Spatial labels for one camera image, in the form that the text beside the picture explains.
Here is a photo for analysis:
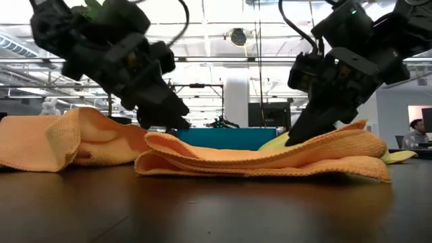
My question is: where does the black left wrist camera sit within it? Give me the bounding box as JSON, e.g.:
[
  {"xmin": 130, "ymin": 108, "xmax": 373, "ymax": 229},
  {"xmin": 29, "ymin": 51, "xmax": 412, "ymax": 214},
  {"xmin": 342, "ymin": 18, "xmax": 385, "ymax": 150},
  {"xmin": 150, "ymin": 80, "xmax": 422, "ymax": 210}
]
[{"xmin": 148, "ymin": 40, "xmax": 176, "ymax": 76}]

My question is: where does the black right camera cable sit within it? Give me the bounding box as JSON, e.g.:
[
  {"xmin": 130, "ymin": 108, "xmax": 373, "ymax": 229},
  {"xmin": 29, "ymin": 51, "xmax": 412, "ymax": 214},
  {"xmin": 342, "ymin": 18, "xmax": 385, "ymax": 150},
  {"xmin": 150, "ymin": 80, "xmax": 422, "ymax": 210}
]
[{"xmin": 277, "ymin": 0, "xmax": 321, "ymax": 57}]

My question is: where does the black ceiling camera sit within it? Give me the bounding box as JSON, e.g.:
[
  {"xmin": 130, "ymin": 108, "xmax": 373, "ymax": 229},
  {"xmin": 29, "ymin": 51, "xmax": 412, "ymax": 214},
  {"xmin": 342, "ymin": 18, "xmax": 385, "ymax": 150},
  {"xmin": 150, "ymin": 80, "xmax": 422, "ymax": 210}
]
[{"xmin": 229, "ymin": 28, "xmax": 248, "ymax": 47}]

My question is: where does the white robot figure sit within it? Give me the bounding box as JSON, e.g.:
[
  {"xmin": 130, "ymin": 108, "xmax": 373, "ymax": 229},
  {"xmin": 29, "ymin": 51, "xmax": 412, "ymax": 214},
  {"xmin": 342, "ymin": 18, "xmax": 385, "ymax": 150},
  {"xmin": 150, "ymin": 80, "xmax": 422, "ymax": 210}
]
[{"xmin": 39, "ymin": 97, "xmax": 62, "ymax": 117}]

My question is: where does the black computer monitor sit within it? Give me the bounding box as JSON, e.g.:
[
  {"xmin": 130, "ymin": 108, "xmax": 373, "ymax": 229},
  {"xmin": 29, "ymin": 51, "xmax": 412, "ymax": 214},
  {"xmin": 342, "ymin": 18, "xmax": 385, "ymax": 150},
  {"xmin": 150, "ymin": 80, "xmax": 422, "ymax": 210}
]
[{"xmin": 248, "ymin": 102, "xmax": 292, "ymax": 128}]

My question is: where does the teal plastic bin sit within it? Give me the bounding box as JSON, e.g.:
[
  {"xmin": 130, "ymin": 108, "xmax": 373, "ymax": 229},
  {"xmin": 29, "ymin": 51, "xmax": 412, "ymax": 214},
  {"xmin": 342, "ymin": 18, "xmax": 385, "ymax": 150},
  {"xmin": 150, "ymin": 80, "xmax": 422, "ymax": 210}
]
[{"xmin": 175, "ymin": 127, "xmax": 278, "ymax": 151}]

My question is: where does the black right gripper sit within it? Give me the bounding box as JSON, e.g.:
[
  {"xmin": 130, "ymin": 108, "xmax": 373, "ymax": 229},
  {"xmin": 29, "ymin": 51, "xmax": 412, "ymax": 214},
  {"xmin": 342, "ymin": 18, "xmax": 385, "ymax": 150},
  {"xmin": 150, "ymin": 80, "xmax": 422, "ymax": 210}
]
[{"xmin": 284, "ymin": 46, "xmax": 381, "ymax": 147}]

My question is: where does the yellow microfiber towel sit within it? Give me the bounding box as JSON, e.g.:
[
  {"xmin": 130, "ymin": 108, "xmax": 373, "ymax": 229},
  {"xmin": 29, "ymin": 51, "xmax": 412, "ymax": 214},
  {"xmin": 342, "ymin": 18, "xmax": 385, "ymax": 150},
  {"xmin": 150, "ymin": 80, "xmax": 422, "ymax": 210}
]
[{"xmin": 258, "ymin": 131, "xmax": 419, "ymax": 165}]

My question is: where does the black metal rig frame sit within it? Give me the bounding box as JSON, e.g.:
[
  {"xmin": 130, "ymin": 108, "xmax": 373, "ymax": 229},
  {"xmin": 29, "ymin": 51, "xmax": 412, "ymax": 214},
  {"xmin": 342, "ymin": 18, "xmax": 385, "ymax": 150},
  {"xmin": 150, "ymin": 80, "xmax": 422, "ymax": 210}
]
[{"xmin": 170, "ymin": 83, "xmax": 225, "ymax": 128}]

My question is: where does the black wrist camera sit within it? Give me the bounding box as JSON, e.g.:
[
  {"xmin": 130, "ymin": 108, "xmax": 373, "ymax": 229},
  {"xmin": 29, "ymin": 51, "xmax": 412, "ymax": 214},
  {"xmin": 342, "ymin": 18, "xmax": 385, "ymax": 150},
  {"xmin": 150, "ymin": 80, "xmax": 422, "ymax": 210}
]
[
  {"xmin": 148, "ymin": 40, "xmax": 176, "ymax": 76},
  {"xmin": 287, "ymin": 52, "xmax": 327, "ymax": 94}
]

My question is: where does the black camera cable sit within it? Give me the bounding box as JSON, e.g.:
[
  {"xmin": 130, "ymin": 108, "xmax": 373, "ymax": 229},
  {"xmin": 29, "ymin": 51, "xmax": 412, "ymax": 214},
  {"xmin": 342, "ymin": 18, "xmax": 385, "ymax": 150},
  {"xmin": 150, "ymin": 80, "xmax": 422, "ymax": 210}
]
[
  {"xmin": 167, "ymin": 0, "xmax": 190, "ymax": 48},
  {"xmin": 277, "ymin": 0, "xmax": 321, "ymax": 57}
]

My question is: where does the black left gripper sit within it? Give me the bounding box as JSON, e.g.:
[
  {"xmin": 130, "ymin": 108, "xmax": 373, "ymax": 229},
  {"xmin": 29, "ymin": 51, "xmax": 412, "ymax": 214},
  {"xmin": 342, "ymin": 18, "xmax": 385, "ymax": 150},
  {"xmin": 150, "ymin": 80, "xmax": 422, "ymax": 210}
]
[{"xmin": 62, "ymin": 32, "xmax": 192, "ymax": 131}]

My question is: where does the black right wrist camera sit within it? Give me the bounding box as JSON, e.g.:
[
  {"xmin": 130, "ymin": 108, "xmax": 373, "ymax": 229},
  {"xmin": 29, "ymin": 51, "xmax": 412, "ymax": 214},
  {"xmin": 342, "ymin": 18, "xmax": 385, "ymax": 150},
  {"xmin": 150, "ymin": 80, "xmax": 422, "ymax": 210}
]
[{"xmin": 287, "ymin": 52, "xmax": 327, "ymax": 94}]

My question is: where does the black hanging cable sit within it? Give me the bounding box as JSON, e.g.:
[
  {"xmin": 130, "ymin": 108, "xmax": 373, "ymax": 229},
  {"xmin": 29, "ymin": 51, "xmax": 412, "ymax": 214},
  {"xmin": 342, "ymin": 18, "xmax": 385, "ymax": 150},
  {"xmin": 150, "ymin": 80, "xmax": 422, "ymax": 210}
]
[{"xmin": 256, "ymin": 0, "xmax": 266, "ymax": 128}]

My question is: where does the dark wall screen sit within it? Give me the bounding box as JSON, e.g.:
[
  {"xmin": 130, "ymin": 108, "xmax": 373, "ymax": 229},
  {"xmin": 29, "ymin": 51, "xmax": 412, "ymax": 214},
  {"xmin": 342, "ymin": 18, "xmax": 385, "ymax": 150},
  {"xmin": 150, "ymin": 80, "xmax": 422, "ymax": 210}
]
[{"xmin": 421, "ymin": 107, "xmax": 432, "ymax": 134}]

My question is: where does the white building column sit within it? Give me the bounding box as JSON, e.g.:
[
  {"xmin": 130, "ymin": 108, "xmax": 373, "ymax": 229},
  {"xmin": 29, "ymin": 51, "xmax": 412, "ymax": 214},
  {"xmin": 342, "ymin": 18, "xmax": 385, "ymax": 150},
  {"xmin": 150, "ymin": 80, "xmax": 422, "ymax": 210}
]
[{"xmin": 223, "ymin": 68, "xmax": 250, "ymax": 128}]

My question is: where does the person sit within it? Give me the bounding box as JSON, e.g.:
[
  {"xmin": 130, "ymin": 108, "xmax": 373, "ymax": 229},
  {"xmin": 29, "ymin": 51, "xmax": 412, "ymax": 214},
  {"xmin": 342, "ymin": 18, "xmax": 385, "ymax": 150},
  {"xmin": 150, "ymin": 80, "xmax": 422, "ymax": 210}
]
[{"xmin": 401, "ymin": 118, "xmax": 429, "ymax": 150}]

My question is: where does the black left camera cable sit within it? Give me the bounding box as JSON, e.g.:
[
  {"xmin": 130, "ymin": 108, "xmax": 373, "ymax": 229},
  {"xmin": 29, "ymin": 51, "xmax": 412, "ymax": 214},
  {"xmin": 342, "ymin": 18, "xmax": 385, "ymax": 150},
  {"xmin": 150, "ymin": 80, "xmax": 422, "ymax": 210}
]
[{"xmin": 167, "ymin": 0, "xmax": 190, "ymax": 48}]

